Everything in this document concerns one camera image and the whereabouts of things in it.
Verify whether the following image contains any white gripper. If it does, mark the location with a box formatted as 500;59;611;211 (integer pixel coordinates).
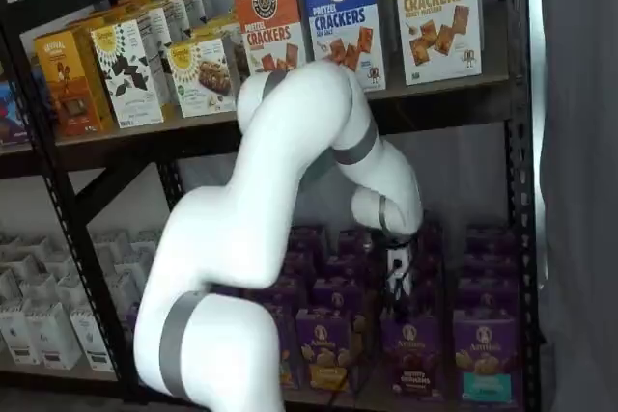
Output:
385;243;414;324

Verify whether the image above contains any purple box brown patch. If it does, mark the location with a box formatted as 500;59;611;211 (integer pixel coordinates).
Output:
379;311;446;402

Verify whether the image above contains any purple box yellow patch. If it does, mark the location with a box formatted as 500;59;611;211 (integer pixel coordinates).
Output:
295;308;359;393

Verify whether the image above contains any purple box teal patch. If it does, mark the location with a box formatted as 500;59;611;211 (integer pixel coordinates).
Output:
452;310;523;404

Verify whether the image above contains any purple box green patch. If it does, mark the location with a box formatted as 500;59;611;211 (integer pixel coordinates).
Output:
274;309;303;389

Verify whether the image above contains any white carton box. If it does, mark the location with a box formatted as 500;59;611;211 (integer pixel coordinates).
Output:
132;228;163;254
70;308;117;374
17;272;60;310
94;229;134;257
24;303;83;371
113;250;156;283
104;276;146;310
9;250;49;278
55;270;94;312
0;269;23;316
0;311;34;366
45;247;81;276

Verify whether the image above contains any yellow pretzel crackers box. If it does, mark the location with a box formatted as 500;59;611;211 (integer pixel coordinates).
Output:
391;0;484;87

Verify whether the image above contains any white almond flour bars box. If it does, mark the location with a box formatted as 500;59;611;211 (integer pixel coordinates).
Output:
166;37;242;119
192;15;248;78

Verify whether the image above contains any blue pretzel crackers box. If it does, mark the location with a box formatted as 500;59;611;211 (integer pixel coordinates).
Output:
298;0;388;95

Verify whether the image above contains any orange pretzel crackers box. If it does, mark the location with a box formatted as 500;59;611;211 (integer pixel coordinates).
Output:
232;0;308;79

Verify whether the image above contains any white Sweet Thins box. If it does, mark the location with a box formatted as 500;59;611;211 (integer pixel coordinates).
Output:
90;19;165;129

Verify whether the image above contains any orange brown snack box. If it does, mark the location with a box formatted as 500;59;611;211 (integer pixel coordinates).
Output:
33;28;115;137
61;5;127;33

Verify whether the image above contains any blue snack box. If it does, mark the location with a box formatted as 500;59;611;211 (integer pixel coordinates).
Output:
0;62;31;147

